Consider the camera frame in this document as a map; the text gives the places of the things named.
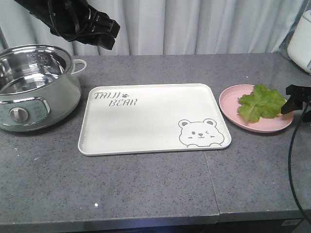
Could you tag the white blender appliance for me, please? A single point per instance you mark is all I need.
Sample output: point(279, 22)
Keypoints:
point(299, 47)

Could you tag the white pleated curtain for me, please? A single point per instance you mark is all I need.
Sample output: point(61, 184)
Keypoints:
point(173, 27)

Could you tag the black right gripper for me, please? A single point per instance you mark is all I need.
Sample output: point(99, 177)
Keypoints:
point(298, 95)

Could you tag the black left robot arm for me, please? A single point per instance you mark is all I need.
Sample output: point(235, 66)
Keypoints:
point(39, 9)

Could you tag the pink round plate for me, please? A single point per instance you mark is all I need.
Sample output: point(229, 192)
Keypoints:
point(228, 103)

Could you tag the green lettuce leaf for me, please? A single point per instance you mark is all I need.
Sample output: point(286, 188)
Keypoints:
point(262, 102)

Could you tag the cream bear serving tray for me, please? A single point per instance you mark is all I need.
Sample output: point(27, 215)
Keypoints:
point(151, 118)

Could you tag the green electric cooking pot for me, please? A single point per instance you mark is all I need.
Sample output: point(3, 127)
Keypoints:
point(39, 86)

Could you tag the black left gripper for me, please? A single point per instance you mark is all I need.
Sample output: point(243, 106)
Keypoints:
point(77, 20)

